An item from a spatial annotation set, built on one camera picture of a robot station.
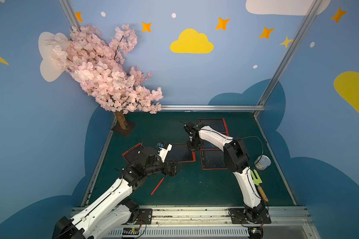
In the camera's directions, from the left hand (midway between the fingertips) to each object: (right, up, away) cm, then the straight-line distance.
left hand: (178, 160), depth 75 cm
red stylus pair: (+36, +17, +39) cm, 56 cm away
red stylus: (+10, -2, +21) cm, 23 cm away
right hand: (+11, +2, +25) cm, 27 cm away
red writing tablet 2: (+31, +19, +41) cm, 55 cm away
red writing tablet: (+1, 0, +24) cm, 24 cm away
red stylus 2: (-12, -17, +9) cm, 23 cm away
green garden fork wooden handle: (+47, -16, +13) cm, 51 cm away
